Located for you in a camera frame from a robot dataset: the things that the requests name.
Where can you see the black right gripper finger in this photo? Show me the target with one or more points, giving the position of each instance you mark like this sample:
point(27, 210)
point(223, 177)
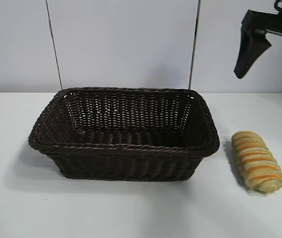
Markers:
point(251, 49)

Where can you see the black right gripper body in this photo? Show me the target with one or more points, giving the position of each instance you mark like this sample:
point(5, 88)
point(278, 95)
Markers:
point(275, 26)

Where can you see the long striped bread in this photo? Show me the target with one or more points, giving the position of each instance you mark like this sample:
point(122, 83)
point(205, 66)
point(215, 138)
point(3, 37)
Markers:
point(255, 161)

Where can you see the dark brown wicker basket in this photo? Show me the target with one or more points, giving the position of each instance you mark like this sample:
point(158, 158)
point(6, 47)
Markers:
point(131, 161)

